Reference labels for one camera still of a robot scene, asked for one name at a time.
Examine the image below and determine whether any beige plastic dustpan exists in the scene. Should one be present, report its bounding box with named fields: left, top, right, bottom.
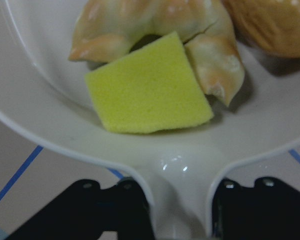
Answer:
left=0, top=0, right=300, bottom=239

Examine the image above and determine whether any yellow sponge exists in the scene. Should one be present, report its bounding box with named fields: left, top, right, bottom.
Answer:
left=85, top=32, right=214, bottom=134

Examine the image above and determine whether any yellow lemon toy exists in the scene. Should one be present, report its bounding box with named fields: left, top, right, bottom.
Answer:
left=223, top=0, right=300, bottom=58

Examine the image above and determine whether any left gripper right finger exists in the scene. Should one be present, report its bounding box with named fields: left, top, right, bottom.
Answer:
left=212, top=176, right=300, bottom=240

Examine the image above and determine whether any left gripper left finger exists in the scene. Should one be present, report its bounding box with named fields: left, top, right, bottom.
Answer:
left=7, top=178, right=155, bottom=240

